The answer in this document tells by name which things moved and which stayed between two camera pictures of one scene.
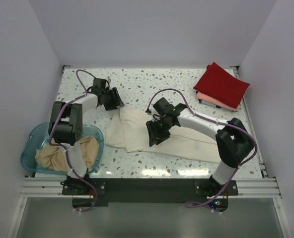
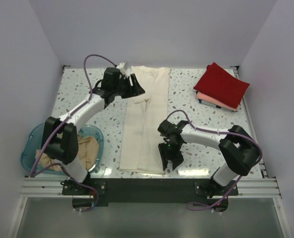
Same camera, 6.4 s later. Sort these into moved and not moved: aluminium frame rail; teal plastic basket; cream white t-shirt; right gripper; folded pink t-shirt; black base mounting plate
Moved: right gripper; cream white t-shirt
Not moved: aluminium frame rail; black base mounting plate; teal plastic basket; folded pink t-shirt
